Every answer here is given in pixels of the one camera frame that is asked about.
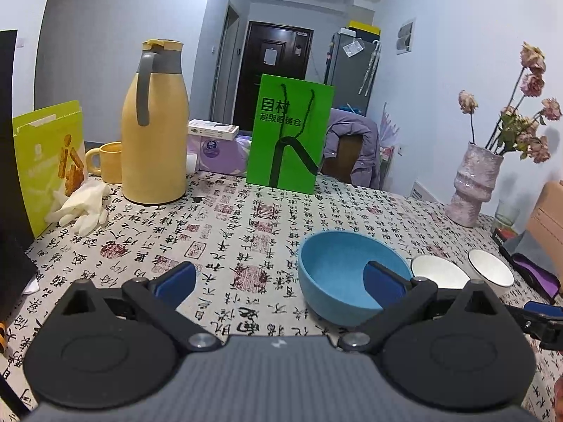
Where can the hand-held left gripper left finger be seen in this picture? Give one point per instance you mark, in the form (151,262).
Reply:
(176,283)

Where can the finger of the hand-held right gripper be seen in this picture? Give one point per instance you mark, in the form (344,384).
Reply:
(545,310)

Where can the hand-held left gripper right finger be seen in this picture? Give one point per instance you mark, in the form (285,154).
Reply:
(382,283)

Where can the blue bowl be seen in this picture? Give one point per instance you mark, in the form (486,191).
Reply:
(334,263)

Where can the white bowl with black rim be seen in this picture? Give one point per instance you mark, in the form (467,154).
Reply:
(490,268)
(440,270)

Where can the black and purple case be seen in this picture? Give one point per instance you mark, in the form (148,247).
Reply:
(534,272)

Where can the grey cloth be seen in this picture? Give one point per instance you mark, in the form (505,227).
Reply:
(521,241)

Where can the small dark box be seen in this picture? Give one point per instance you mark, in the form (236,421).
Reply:
(501,235)

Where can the tan cardboard box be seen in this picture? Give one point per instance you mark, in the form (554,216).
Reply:
(550,220)

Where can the white board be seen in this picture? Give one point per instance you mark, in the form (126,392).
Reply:
(418,190)

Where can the clear drinking glass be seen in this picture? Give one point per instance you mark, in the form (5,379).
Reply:
(506,217)

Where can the white rubber gloves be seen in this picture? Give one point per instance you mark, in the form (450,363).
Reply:
(83,206)

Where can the white tissue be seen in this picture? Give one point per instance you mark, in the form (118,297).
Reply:
(191,162)

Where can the wooden chair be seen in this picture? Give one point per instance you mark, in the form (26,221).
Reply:
(343,158)

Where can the purple tissue pack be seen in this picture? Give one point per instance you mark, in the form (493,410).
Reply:
(220,158)

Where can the pink ceramic vase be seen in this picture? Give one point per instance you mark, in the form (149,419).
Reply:
(473,184)

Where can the purple padded jacket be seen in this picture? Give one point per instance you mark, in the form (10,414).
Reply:
(369,149)

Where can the yellow thermos jug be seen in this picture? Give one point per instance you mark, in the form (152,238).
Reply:
(154,149)

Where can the yellow mug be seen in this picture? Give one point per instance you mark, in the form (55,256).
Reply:
(110,162)

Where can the white paper sheet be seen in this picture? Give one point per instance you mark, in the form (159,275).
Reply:
(31,286)

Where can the green paper bag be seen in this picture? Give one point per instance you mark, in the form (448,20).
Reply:
(264,162)

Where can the white flat box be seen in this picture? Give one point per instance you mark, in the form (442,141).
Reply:
(211,129)

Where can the blue bag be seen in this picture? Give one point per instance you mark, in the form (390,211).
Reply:
(352,109)

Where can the yellow-green snack box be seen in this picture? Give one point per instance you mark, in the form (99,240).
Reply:
(39,162)

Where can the grey refrigerator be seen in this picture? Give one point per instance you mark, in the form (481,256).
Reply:
(347,79)

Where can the white folded umbrella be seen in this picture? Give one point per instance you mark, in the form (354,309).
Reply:
(368,70)

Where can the dark entrance door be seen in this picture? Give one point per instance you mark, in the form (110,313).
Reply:
(250,74)

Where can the dried pink flowers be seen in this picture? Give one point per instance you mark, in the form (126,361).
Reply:
(534,83)

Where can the grey interior door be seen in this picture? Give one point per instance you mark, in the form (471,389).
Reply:
(226,61)

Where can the clear plastic bag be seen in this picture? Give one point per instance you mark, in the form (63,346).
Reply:
(353,49)

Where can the white door notice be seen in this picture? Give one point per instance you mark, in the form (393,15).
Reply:
(271,56)

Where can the yellow and black box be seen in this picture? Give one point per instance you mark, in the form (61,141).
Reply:
(364,27)

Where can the purple wall decal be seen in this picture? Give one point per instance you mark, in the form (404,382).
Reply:
(389,136)

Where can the white wall panel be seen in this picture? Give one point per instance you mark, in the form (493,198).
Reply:
(405,36)

